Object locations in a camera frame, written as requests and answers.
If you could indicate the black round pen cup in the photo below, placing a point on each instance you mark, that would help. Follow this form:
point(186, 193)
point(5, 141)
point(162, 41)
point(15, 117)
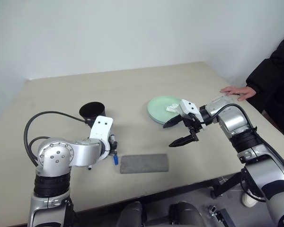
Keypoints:
point(92, 110)

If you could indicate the black table leg frame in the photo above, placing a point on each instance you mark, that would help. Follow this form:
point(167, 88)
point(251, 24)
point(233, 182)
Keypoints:
point(224, 188)

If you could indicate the white tissue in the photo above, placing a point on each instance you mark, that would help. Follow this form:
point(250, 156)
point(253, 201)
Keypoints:
point(171, 108)

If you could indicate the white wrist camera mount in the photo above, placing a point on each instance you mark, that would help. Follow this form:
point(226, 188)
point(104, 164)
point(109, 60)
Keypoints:
point(101, 127)
point(188, 106)

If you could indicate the dark rounded grey shape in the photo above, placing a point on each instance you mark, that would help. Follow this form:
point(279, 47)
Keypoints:
point(132, 215)
point(187, 215)

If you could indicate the white marker blue cap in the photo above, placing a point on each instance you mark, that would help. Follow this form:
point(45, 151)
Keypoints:
point(115, 160)

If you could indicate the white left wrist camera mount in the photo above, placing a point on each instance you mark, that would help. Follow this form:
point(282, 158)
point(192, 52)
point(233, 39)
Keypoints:
point(101, 127)

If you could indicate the light blue plate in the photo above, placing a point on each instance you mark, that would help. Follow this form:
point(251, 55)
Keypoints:
point(159, 122)

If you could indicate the light green plate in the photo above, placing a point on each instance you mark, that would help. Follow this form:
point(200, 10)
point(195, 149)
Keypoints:
point(158, 106)

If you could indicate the person in black jacket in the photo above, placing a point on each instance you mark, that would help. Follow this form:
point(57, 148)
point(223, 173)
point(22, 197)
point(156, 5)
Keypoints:
point(274, 82)

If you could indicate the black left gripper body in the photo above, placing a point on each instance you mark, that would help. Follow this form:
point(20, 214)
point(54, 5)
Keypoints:
point(113, 147)

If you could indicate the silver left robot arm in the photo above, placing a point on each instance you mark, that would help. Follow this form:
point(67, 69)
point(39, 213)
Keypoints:
point(56, 153)

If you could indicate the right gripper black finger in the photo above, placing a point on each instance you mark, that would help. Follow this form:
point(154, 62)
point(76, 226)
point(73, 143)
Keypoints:
point(172, 122)
point(183, 140)

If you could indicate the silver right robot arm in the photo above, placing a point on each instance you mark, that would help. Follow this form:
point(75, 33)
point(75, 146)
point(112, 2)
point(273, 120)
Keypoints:
point(234, 118)

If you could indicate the black metal floor bracket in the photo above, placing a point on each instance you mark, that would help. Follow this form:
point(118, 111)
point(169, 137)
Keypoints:
point(223, 217)

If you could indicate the white shoe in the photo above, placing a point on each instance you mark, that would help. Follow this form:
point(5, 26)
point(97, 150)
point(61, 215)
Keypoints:
point(249, 199)

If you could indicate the bare person hand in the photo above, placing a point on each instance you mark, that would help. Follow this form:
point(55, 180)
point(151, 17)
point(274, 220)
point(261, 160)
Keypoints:
point(239, 91)

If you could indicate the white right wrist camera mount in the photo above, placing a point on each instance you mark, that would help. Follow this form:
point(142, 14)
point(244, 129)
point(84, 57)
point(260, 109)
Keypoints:
point(188, 106)

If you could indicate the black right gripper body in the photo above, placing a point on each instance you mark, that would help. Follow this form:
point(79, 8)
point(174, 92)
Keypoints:
point(194, 123)

